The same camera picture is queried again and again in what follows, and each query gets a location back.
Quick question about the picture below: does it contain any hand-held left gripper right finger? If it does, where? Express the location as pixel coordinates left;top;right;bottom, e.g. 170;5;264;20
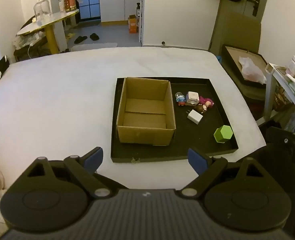
181;148;270;198

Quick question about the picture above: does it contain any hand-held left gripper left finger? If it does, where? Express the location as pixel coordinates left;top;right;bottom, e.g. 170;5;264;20
25;147;114;198

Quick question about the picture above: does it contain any black tray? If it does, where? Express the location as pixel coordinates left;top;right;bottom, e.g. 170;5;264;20
111;77;238;163

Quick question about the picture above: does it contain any green hexagonal container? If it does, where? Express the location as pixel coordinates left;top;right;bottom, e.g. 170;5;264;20
214;125;234;143

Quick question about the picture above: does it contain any white plug adapter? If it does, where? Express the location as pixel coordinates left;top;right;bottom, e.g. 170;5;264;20
186;109;203;125

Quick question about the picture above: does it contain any cardboard box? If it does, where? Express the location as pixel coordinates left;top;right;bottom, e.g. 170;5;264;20
116;77;176;147

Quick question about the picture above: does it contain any purple doll figure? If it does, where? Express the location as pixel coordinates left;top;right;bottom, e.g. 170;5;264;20
196;96;214;114

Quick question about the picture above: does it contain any small dome-headed toy figurine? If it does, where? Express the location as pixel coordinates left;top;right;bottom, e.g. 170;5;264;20
175;92;186;107

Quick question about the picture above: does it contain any white square charger case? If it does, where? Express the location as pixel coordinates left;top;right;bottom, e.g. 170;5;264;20
186;91;200;105

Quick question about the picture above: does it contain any white bed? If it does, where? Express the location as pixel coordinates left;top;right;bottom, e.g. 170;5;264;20
0;46;266;205

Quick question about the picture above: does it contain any flat black-framed box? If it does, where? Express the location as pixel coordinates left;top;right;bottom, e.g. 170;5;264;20
221;44;268;89

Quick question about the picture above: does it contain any white plastic bag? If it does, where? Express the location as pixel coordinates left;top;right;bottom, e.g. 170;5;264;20
238;56;266;84

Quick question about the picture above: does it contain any grey floor mat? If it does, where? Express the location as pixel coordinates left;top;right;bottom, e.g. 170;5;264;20
71;42;118;52

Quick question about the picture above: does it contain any white shelf rack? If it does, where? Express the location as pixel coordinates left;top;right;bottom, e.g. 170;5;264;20
262;62;295;128

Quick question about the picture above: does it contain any dark chair with clutter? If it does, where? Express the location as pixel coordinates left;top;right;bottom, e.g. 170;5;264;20
13;16;53;63

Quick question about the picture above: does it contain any white bottle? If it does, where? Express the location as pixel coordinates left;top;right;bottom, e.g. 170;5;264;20
287;56;295;77

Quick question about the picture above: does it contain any orange carton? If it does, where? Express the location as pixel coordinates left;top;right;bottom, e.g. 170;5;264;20
128;14;138;34

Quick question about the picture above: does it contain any round yellow-legged table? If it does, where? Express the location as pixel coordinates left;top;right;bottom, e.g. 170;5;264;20
16;9;80;55

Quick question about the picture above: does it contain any white kitchen cabinet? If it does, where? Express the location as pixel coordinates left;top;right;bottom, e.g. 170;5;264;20
99;0;143;23

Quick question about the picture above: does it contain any red canister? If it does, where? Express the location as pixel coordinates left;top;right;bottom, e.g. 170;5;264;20
63;0;77;13

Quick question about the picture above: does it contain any clear water jug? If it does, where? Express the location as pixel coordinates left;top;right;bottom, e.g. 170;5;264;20
34;0;50;22

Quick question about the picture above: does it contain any glass panel door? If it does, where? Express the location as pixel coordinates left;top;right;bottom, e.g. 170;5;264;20
76;0;102;20

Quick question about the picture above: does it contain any black door handle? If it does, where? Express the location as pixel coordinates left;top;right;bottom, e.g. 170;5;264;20
247;0;261;17

